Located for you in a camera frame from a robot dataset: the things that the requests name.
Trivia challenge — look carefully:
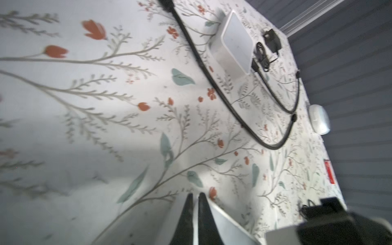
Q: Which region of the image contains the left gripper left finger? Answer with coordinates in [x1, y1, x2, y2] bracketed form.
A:
[169, 193, 194, 245]

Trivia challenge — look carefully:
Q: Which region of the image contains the black power adapter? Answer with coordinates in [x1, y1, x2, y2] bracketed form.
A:
[254, 29, 282, 72]
[299, 199, 318, 220]

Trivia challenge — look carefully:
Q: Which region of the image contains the white round timer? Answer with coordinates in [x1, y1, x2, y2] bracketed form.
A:
[308, 104, 331, 135]

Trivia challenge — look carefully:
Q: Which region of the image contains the white network switch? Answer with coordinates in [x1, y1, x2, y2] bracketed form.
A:
[209, 10, 255, 80]
[154, 194, 260, 245]

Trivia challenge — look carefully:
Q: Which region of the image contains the red white small box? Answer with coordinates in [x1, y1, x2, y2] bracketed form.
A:
[324, 159, 335, 184]

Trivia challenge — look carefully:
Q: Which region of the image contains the long black ethernet cable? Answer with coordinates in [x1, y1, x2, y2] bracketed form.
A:
[251, 58, 301, 114]

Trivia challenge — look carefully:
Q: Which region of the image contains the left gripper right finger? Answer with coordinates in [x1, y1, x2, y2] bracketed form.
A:
[198, 193, 224, 245]

